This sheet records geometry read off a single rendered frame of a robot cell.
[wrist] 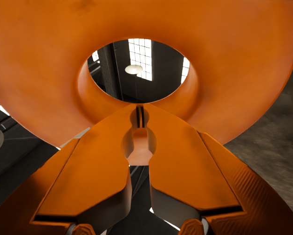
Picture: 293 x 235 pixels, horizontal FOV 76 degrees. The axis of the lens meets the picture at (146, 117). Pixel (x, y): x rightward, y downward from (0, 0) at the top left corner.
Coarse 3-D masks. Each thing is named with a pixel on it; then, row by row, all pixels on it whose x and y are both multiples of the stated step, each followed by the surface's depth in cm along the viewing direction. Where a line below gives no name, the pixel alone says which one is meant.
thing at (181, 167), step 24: (144, 120) 12; (168, 120) 10; (168, 144) 8; (192, 144) 8; (168, 168) 7; (192, 168) 7; (216, 168) 7; (168, 192) 6; (192, 192) 6; (216, 192) 6; (168, 216) 7; (192, 216) 6
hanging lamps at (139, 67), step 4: (132, 64) 674; (136, 64) 672; (128, 68) 666; (132, 68) 672; (136, 68) 672; (140, 68) 664; (128, 72) 653; (132, 72) 671; (136, 72) 671; (136, 96) 739
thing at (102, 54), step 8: (104, 48) 411; (112, 48) 439; (104, 56) 426; (112, 56) 456; (104, 64) 443; (112, 64) 471; (104, 72) 463; (112, 72) 482; (104, 80) 484; (112, 80) 494; (112, 88) 487; (120, 88) 518; (112, 96) 510; (120, 96) 542
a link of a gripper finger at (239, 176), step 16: (208, 144) 8; (224, 160) 7; (240, 160) 7; (224, 176) 7; (240, 176) 7; (256, 176) 7; (240, 192) 6; (256, 192) 6; (272, 192) 6; (240, 208) 6; (256, 208) 6; (272, 208) 6; (288, 208) 6; (208, 224) 5; (224, 224) 5; (240, 224) 5; (256, 224) 5; (272, 224) 5; (288, 224) 5
